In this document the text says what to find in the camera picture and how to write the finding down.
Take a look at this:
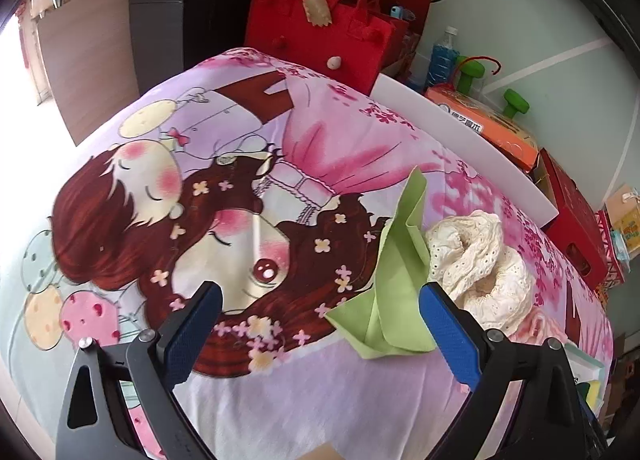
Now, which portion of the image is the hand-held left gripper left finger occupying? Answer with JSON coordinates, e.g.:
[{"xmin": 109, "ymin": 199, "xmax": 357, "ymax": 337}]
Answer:
[{"xmin": 55, "ymin": 280, "xmax": 223, "ymax": 460}]

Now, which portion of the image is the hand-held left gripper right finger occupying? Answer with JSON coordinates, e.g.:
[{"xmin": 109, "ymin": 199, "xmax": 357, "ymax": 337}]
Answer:
[{"xmin": 419, "ymin": 281, "xmax": 593, "ymax": 460}]

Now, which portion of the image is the green cloth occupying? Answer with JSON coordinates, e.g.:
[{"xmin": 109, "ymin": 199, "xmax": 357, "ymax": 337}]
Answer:
[{"xmin": 325, "ymin": 166, "xmax": 437, "ymax": 360}]

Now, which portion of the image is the cream lace cloth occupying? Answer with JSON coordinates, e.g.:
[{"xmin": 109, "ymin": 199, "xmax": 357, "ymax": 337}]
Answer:
[{"xmin": 425, "ymin": 210, "xmax": 537, "ymax": 338}]

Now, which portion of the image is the white box with teal rim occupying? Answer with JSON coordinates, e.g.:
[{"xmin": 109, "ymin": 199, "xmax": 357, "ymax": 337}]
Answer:
[{"xmin": 565, "ymin": 343, "xmax": 606, "ymax": 421}]

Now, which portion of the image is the printed cartoon blanket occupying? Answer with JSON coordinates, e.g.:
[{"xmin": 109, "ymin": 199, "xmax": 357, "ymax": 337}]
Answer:
[{"xmin": 0, "ymin": 46, "xmax": 615, "ymax": 460}]

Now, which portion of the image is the red cardboard box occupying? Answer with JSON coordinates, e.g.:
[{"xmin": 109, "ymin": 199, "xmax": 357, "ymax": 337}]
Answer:
[{"xmin": 532, "ymin": 147, "xmax": 608, "ymax": 291}]

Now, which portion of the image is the red and white patterned box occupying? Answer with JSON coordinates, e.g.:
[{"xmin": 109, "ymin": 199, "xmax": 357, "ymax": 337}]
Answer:
[{"xmin": 595, "ymin": 210, "xmax": 626, "ymax": 291}]

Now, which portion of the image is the teal packet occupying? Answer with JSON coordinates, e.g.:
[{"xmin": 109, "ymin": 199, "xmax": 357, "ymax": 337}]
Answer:
[{"xmin": 609, "ymin": 230, "xmax": 628, "ymax": 266}]

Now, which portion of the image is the white bed board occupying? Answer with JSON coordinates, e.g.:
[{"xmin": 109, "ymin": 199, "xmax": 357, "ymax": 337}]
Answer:
[{"xmin": 372, "ymin": 73, "xmax": 560, "ymax": 227}]

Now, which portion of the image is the small yellow carry box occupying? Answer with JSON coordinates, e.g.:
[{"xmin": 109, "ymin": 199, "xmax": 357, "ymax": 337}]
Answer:
[{"xmin": 605, "ymin": 183, "xmax": 640, "ymax": 253}]

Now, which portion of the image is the orange carton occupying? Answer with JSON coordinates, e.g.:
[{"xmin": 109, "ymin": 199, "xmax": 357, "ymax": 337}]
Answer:
[{"xmin": 425, "ymin": 85, "xmax": 540, "ymax": 173}]

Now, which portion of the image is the green dumbbell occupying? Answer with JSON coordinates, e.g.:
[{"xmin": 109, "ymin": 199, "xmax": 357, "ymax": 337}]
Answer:
[
  {"xmin": 502, "ymin": 89, "xmax": 530, "ymax": 117},
  {"xmin": 455, "ymin": 60, "xmax": 485, "ymax": 95}
]

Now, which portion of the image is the clear bottle with blue liquid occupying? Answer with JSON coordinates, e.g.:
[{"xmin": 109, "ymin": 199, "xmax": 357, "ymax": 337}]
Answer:
[{"xmin": 426, "ymin": 26, "xmax": 459, "ymax": 91}]

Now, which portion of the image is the brown wooden desk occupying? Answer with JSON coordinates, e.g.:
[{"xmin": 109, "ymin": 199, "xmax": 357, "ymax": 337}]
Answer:
[{"xmin": 30, "ymin": 0, "xmax": 141, "ymax": 146}]

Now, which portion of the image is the black cabinet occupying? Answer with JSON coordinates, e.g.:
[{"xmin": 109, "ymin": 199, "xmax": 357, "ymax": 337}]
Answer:
[{"xmin": 127, "ymin": 0, "xmax": 266, "ymax": 91}]

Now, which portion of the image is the red felt handbag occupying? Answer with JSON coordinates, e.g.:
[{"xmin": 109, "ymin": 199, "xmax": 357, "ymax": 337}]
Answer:
[{"xmin": 245, "ymin": 0, "xmax": 396, "ymax": 96}]

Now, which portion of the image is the red cord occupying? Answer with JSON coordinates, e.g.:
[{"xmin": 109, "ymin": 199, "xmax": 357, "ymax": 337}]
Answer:
[{"xmin": 457, "ymin": 55, "xmax": 502, "ymax": 76}]

